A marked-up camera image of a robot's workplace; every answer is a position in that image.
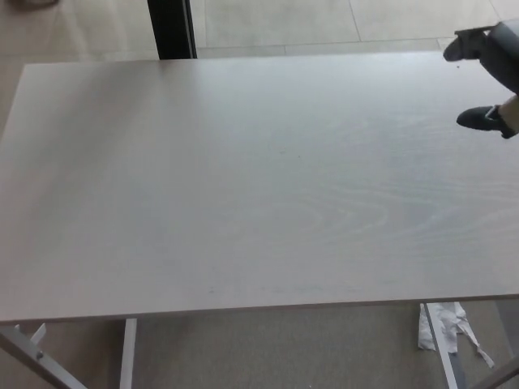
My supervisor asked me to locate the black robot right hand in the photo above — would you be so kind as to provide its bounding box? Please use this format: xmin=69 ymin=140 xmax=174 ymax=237
xmin=442 ymin=22 xmax=519 ymax=140

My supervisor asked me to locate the crumpled white paper strip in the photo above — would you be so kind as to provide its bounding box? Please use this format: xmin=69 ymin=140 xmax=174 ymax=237
xmin=417 ymin=301 xmax=496 ymax=369

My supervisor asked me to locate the white diagonal table brace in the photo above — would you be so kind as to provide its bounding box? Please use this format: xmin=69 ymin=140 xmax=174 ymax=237
xmin=0 ymin=326 xmax=88 ymax=389

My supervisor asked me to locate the white metal corner bracket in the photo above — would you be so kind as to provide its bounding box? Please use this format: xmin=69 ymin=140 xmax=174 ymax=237
xmin=15 ymin=323 xmax=47 ymax=346

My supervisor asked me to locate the black vertical door post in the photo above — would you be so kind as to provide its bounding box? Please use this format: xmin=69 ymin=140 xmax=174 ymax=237
xmin=146 ymin=0 xmax=199 ymax=61

